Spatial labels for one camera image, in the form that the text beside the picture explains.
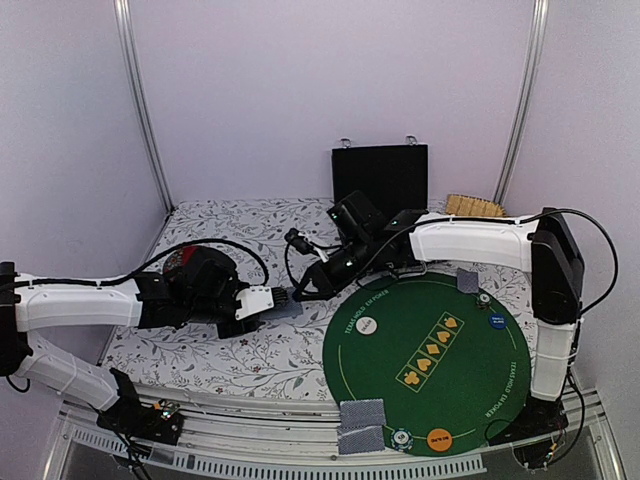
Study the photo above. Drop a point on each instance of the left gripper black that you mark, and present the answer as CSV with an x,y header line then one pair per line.
x,y
249,326

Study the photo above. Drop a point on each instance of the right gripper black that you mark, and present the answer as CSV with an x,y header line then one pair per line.
x,y
327,283

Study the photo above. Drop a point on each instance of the blue grey cloth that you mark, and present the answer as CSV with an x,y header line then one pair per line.
x,y
288,311

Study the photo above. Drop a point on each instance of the white dealer button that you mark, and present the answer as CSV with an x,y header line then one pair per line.
x,y
366,326

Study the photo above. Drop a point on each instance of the dealt card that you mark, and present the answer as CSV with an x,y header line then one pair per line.
x,y
362,413
356,440
467,281

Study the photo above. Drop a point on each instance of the blue small blind button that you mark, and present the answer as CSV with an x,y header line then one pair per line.
x,y
498,321

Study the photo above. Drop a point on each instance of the green white poker chip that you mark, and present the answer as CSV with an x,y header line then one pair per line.
x,y
401,439

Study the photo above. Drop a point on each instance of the orange big blind button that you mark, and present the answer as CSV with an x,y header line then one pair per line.
x,y
439,440

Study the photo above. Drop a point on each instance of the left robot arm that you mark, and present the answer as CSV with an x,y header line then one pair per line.
x,y
28,304

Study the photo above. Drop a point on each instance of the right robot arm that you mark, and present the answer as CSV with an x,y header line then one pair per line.
x,y
282,359

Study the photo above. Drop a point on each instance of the black poker chip case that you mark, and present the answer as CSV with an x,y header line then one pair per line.
x,y
392,177

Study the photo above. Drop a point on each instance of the red floral plate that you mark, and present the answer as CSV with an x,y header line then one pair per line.
x,y
178,258

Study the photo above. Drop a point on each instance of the woven bamboo tray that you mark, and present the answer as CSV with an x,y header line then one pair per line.
x,y
462,205

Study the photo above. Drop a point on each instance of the green round poker mat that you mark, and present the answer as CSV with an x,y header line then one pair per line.
x,y
434,360

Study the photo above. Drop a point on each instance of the front aluminium rail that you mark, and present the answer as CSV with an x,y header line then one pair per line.
x,y
247,438

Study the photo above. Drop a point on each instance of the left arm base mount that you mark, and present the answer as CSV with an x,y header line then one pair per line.
x,y
160,422

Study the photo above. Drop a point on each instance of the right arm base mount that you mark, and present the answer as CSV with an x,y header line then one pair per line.
x,y
538,417

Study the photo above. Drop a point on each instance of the right aluminium frame post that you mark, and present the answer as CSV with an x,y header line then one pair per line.
x,y
533,56

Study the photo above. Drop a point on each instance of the aluminium frame post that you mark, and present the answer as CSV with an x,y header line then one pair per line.
x,y
124,23
533,56

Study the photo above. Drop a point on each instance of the left aluminium frame post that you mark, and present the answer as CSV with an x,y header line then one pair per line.
x,y
124,23

